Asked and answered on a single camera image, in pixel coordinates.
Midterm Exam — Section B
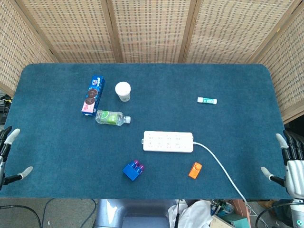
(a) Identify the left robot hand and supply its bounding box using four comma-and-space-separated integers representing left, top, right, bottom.
0, 126, 34, 186

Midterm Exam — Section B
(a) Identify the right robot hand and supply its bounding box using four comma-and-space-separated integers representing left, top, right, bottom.
260, 130, 304, 204

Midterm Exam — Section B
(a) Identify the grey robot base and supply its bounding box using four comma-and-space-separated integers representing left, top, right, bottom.
94, 199, 178, 228

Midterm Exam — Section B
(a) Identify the white power strip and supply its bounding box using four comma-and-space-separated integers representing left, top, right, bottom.
142, 131, 195, 153

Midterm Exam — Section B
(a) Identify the cardboard box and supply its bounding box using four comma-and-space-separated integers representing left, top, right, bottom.
210, 215, 236, 228

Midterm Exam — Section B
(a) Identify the orange toy brick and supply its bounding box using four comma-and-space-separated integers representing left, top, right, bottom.
188, 162, 203, 180

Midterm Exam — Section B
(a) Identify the blue cookie box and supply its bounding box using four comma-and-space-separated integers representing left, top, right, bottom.
81, 75, 106, 117

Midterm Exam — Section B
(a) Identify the white green glue stick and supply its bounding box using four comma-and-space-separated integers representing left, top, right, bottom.
197, 96, 218, 105

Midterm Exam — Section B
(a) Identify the clear plastic water bottle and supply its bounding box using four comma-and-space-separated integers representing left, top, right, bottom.
95, 110, 132, 126

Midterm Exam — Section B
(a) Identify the white crumpled cloth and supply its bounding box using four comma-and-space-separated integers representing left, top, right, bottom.
168, 200, 213, 228

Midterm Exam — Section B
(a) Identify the white plastic cup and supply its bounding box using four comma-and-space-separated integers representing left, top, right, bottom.
114, 81, 132, 103

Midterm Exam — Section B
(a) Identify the blue purple toy brick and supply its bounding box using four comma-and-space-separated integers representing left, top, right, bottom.
122, 160, 145, 181

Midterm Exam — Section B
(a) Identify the blue felt table mat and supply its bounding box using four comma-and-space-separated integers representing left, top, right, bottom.
0, 63, 294, 200

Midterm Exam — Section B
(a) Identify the woven bamboo folding screen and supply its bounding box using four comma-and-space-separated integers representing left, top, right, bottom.
0, 0, 304, 124

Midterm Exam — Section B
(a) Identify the black looped cable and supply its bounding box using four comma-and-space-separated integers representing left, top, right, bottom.
255, 201, 294, 228

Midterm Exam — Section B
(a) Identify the white power cable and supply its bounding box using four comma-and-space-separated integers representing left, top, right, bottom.
192, 141, 253, 228

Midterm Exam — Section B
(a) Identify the black floor cable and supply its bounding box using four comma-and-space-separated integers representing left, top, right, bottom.
0, 198, 97, 228

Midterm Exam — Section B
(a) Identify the black hanging cable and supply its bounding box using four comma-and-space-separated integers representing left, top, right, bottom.
174, 199, 181, 228

